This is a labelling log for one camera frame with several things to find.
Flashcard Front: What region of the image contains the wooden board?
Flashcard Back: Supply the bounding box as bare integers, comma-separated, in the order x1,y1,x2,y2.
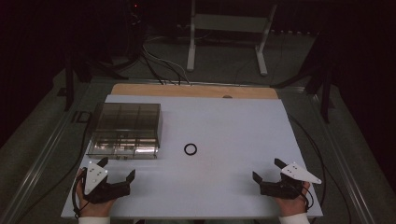
110,83,279,101

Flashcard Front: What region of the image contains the person's right hand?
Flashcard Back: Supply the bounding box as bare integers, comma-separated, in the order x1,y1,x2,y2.
273,180,312,217

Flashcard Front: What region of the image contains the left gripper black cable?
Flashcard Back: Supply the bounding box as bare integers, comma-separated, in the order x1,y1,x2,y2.
12,120,92,224

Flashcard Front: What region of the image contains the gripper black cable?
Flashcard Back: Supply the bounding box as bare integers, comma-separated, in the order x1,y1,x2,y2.
288,113,353,224
12,120,92,224

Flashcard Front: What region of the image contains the black floor cable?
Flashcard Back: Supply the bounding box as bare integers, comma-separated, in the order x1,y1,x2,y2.
139,49,183,86

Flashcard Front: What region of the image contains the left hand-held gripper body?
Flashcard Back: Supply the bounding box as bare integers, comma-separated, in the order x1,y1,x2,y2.
81,161,131,205

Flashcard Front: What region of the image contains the clear plastic drawer organizer box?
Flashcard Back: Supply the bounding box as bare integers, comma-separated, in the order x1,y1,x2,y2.
86,102,163,161

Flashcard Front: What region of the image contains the white metal stand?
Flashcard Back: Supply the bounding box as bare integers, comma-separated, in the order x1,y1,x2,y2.
186,0,278,77

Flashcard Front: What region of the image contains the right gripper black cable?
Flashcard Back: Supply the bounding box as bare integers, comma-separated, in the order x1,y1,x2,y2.
288,113,353,224

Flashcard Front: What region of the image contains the black rubber ring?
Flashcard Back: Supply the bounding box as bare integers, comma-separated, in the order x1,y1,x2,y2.
183,143,198,157

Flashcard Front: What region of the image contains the white floor cable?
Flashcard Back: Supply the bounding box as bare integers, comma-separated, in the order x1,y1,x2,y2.
142,35,191,86

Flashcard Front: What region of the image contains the black tripod stand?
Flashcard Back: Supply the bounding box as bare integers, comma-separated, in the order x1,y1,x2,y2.
270,31,344,125
55,0,148,112

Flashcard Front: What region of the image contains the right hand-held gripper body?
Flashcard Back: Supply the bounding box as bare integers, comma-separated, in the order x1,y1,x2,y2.
259,161,323,200

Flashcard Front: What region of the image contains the person's left hand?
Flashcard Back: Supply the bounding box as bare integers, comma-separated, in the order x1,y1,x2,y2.
76,167,117,218

